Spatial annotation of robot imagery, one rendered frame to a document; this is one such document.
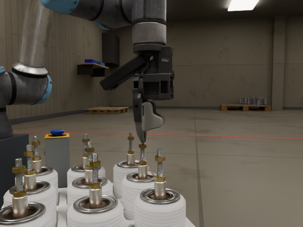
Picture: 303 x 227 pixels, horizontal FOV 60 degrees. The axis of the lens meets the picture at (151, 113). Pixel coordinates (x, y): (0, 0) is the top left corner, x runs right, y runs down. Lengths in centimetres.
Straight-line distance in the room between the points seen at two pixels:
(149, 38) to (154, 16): 5
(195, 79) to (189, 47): 101
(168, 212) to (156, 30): 35
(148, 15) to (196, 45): 785
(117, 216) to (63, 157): 42
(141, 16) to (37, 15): 47
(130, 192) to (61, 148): 32
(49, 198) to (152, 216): 21
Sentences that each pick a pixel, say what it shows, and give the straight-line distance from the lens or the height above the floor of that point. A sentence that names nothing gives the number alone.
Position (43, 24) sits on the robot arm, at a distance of 98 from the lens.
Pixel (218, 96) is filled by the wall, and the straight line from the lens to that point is 831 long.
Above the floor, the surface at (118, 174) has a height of 24.
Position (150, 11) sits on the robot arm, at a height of 61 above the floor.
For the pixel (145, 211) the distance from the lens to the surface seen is 48.
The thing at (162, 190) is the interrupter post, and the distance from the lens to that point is 50.
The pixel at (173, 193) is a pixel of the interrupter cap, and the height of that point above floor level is 25.
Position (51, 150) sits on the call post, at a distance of 84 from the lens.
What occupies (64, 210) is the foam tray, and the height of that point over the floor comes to 18.
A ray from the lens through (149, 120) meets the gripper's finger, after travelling 57.
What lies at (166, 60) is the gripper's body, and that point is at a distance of 57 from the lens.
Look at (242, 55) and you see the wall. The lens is 848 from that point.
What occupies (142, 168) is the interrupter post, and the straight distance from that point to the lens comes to 60.
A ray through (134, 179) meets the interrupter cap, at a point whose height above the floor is 25.
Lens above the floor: 44
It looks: 4 degrees down
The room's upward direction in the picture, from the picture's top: straight up
